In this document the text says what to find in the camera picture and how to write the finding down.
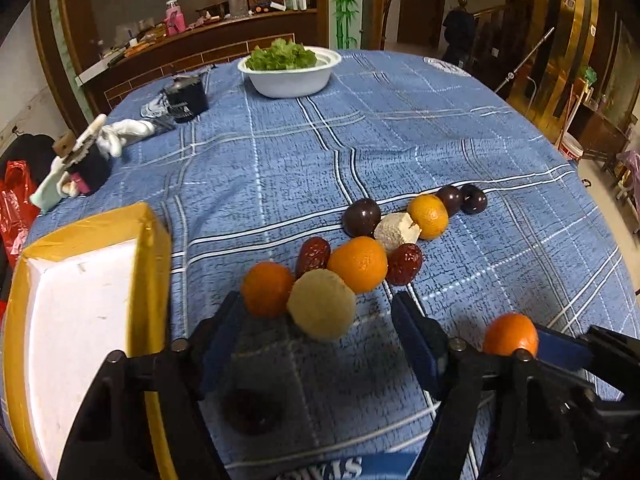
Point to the green lettuce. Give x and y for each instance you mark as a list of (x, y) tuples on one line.
[(282, 55)]

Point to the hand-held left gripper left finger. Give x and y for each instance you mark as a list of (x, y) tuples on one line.
[(223, 340)]

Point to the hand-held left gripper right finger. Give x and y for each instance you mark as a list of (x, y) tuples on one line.
[(416, 342)]

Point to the dark purple plum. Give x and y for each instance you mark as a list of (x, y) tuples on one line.
[(250, 410), (361, 217), (448, 199), (473, 198)]

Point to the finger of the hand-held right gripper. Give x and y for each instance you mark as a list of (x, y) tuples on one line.
[(565, 350)]

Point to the wooden counter cabinet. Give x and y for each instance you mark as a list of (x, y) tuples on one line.
[(200, 47)]

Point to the metal pole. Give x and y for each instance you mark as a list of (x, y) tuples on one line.
[(525, 60)]

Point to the red jujube date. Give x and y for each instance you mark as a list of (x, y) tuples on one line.
[(404, 263), (313, 255)]

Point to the white bowl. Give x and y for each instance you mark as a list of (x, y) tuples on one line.
[(295, 80)]

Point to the mint green glove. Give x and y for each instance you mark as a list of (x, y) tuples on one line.
[(50, 187)]

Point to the white foam box yellow tape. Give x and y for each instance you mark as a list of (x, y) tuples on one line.
[(75, 320)]

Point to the white bucket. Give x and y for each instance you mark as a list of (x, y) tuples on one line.
[(571, 150)]

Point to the red plastic bag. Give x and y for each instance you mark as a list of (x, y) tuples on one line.
[(15, 210)]

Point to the pink bottle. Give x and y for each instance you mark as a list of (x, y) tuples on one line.
[(175, 19)]

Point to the orange mandarin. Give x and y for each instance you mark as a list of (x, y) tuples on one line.
[(510, 334), (428, 216), (267, 289), (357, 264)]

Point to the white glove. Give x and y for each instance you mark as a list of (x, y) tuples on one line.
[(125, 135)]

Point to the glass jar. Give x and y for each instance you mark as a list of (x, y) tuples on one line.
[(238, 1)]

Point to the black cup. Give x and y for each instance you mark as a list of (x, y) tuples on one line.
[(187, 100)]

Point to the bamboo wall decal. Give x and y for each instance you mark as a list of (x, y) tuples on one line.
[(346, 5)]

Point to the blue plaid tablecloth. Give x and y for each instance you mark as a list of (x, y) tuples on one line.
[(300, 160)]

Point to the round pale peeled fruit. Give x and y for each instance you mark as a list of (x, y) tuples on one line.
[(321, 306)]

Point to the pale peeled fruit chunk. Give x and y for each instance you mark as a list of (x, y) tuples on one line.
[(395, 232)]

